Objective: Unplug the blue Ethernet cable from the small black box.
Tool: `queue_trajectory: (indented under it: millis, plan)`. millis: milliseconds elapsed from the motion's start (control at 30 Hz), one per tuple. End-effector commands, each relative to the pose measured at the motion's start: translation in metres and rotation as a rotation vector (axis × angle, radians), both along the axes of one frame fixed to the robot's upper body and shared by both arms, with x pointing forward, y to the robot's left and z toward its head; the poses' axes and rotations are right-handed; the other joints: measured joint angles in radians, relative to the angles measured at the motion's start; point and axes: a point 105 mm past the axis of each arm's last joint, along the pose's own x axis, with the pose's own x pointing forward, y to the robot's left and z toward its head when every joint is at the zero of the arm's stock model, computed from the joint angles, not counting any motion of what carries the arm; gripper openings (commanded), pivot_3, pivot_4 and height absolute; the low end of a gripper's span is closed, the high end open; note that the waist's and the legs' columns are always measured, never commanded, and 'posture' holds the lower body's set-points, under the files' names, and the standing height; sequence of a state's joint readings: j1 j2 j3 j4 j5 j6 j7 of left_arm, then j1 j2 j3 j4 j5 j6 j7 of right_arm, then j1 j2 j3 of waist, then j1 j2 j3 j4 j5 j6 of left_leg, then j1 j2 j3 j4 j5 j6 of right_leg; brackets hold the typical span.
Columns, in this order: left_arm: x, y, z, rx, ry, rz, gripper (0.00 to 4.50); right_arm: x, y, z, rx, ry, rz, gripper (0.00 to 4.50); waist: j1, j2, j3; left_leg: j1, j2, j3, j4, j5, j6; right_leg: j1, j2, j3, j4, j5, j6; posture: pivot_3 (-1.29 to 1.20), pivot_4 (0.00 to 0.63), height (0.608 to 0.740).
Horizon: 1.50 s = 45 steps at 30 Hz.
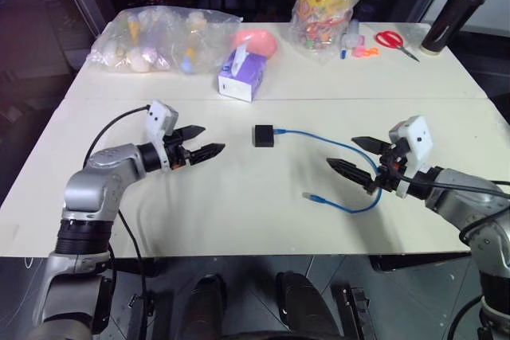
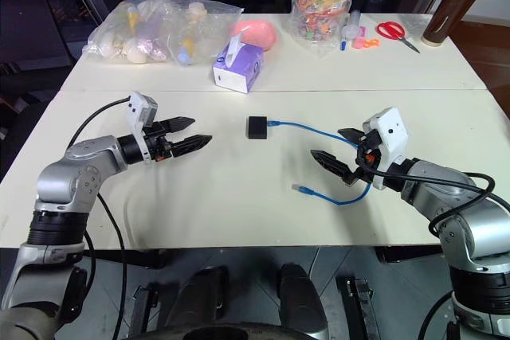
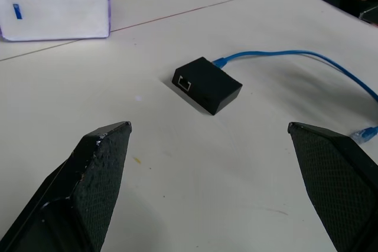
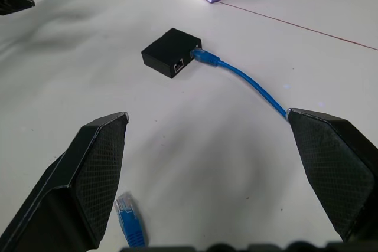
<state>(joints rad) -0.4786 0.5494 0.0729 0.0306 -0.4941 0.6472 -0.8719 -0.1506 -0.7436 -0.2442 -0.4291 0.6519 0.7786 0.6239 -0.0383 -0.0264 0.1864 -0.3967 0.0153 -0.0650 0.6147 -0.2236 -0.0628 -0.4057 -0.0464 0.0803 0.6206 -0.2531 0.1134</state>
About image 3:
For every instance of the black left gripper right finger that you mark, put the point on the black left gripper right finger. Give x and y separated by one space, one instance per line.
339 181

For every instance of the purple tissue pack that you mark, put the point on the purple tissue pack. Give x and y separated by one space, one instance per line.
53 7

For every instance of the small black adapter box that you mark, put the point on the small black adapter box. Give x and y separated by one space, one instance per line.
209 85

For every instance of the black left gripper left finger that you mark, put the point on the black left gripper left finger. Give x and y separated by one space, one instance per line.
82 193

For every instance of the dark object at table edge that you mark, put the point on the dark object at table edge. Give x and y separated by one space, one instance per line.
369 16

